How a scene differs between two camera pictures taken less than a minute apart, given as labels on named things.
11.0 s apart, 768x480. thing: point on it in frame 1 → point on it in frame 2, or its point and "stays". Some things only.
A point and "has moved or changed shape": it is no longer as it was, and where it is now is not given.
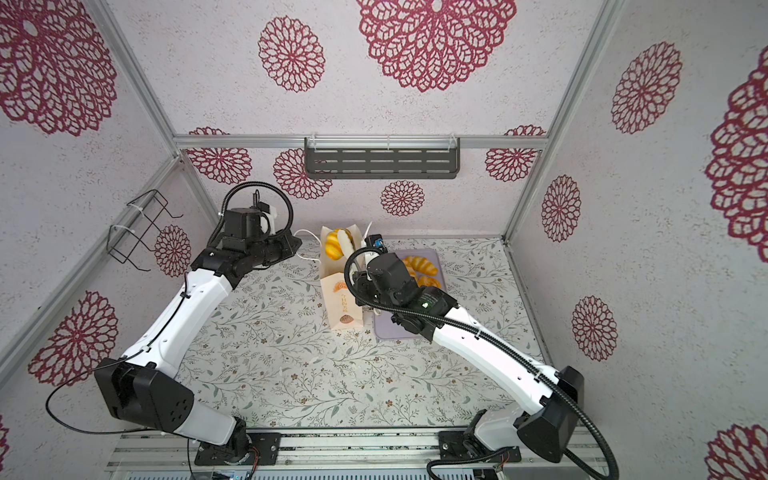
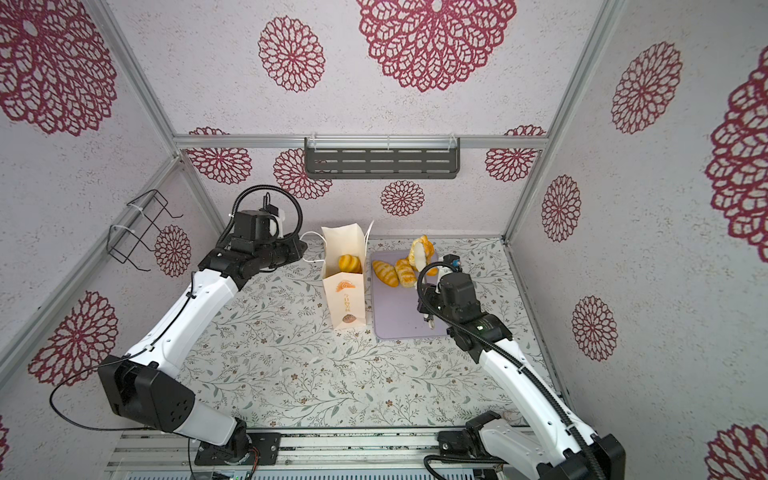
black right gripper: [363, 284] → [426, 298]
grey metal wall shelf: [382, 158] stays
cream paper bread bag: [340, 309] stays
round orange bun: [428, 281] has moved or changed shape
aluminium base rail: [547, 454] stays
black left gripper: [285, 237] stays
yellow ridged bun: [332, 244] has moved or changed shape
